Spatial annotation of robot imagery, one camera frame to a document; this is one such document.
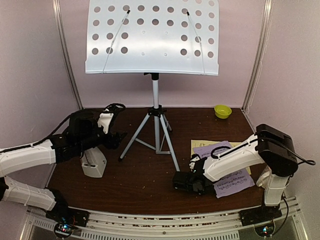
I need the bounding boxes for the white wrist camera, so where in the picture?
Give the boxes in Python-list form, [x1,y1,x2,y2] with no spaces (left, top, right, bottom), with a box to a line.
[189,154,201,172]
[97,113,114,134]

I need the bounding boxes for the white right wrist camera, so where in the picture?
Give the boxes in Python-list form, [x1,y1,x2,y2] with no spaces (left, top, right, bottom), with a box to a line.
[189,154,201,172]

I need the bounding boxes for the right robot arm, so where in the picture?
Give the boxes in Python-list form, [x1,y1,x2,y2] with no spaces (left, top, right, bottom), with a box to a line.
[172,124,298,221]

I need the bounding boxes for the yellow sheet music page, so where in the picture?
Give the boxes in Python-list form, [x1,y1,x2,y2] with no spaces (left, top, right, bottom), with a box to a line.
[191,139,252,175]

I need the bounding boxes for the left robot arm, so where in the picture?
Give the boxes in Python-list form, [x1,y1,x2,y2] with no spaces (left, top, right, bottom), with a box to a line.
[0,109,124,223]

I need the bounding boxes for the white mug orange inside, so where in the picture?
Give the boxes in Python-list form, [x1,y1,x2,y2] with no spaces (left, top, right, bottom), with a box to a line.
[256,166,271,189]

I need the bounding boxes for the aluminium front rail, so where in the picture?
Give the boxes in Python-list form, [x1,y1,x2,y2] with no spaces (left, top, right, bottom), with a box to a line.
[24,197,303,240]

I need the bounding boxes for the white metronome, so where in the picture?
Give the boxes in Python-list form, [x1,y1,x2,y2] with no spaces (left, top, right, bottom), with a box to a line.
[81,147,107,178]

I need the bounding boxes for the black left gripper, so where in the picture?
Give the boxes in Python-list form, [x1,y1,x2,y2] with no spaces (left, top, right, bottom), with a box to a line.
[77,119,127,153]

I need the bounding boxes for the green bowl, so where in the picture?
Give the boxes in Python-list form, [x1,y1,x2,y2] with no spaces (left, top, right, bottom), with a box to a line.
[214,104,232,119]

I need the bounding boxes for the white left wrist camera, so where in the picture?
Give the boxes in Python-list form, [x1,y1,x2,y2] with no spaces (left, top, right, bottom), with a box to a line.
[97,113,114,134]

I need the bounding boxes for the white folding music stand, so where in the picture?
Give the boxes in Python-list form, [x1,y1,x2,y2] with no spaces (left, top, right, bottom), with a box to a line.
[84,0,223,172]

